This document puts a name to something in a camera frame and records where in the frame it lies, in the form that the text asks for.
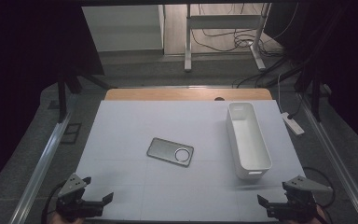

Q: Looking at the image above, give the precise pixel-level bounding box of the white desk frame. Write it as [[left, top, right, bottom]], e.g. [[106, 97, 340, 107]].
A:
[[184, 3, 272, 73]]

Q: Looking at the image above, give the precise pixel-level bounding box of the black metal stand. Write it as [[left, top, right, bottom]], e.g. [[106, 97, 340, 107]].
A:
[[56, 68, 117, 123], [262, 57, 324, 123]]

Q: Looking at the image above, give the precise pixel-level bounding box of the white cabinet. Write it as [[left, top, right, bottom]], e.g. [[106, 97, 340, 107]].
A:
[[81, 4, 166, 52]]

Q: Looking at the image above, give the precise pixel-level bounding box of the black looped cable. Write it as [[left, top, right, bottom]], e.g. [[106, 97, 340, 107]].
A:
[[302, 166, 337, 208]]

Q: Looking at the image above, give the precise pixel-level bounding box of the light grey table mat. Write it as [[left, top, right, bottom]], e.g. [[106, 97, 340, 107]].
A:
[[74, 100, 308, 222]]

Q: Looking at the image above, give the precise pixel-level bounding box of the tangle of black cables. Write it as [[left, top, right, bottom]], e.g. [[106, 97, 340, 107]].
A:
[[190, 3, 299, 60]]

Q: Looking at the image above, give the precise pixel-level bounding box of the white power strip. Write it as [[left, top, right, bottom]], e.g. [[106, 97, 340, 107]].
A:
[[281, 111, 306, 136]]

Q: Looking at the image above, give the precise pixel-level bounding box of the grey phone case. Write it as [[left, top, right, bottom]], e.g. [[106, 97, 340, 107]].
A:
[[145, 136, 195, 168]]

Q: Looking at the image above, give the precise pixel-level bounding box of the black floor plate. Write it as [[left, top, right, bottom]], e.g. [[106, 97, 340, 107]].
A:
[[60, 122, 83, 145]]

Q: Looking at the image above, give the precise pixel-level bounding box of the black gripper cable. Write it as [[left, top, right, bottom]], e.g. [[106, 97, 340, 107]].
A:
[[41, 180, 67, 224], [321, 204, 335, 224]]

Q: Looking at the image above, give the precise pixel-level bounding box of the person's left hand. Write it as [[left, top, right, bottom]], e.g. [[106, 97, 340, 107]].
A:
[[48, 215, 86, 224]]

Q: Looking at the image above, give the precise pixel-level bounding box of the white plastic storage bin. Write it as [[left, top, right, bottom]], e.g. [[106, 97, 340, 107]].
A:
[[226, 102, 273, 181]]

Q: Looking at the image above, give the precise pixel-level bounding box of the person's right hand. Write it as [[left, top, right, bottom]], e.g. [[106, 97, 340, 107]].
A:
[[279, 206, 328, 224]]

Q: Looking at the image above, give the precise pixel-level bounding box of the dark curtain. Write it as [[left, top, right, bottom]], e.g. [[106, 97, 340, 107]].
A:
[[0, 0, 105, 200], [265, 0, 358, 158]]

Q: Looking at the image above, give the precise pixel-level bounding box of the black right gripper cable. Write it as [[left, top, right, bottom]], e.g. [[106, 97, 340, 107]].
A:
[[321, 204, 335, 224]]

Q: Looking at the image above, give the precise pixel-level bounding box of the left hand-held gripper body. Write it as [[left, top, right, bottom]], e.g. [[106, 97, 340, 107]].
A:
[[55, 173, 103, 224]]

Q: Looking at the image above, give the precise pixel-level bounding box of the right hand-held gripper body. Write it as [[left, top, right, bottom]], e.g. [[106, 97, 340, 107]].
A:
[[267, 175, 334, 224]]

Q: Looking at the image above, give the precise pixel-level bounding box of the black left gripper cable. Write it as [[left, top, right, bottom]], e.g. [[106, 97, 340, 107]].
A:
[[41, 180, 67, 224]]

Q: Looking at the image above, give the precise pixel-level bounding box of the thin white cable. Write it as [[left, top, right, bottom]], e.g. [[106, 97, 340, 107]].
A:
[[276, 73, 285, 114]]

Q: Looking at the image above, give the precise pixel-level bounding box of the aluminium frame rail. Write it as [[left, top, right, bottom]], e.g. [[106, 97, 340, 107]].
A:
[[16, 112, 73, 224], [297, 92, 358, 224]]

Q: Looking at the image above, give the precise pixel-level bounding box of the black plug with cable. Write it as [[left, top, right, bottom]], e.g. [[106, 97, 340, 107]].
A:
[[286, 92, 304, 121]]

